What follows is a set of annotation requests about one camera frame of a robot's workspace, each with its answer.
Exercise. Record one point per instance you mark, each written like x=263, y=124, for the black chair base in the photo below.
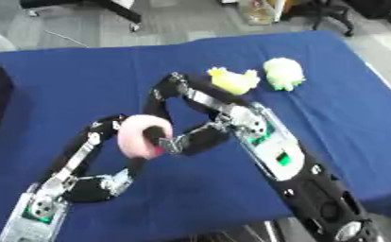
x=94, y=9

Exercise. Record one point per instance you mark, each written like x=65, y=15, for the silver and black right robot arm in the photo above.
x=298, y=170

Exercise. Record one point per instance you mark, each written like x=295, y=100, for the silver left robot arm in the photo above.
x=31, y=214

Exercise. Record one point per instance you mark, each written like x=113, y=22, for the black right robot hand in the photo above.
x=166, y=94

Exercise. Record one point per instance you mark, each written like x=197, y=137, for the pale green plush toy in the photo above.
x=283, y=73

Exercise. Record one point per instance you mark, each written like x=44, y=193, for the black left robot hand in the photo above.
x=77, y=148

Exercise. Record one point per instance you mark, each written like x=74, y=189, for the black office chair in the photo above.
x=328, y=12

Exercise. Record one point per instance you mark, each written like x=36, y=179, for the yellow plush toy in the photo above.
x=233, y=80

